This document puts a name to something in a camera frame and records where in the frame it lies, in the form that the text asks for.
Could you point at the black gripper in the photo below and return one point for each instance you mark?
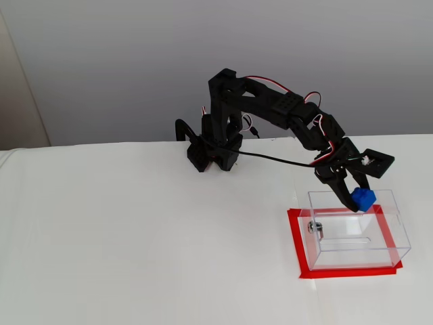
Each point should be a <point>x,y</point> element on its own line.
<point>339,175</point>

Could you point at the blue lego brick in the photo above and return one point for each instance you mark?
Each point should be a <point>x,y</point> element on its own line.
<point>364,199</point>

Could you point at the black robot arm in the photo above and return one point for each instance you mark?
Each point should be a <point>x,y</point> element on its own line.
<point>250,101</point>

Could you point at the transparent plastic box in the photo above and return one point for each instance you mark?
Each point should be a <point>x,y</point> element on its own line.
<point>355,237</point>

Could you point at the silver cam lock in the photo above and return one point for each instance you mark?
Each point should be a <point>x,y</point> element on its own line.
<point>313,227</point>

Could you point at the red tape rectangle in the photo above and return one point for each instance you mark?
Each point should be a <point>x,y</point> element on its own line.
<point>345,273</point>

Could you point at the black table clamp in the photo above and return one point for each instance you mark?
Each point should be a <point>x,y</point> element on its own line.
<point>181,127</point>

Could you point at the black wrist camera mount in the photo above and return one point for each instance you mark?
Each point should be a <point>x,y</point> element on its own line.
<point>382,166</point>

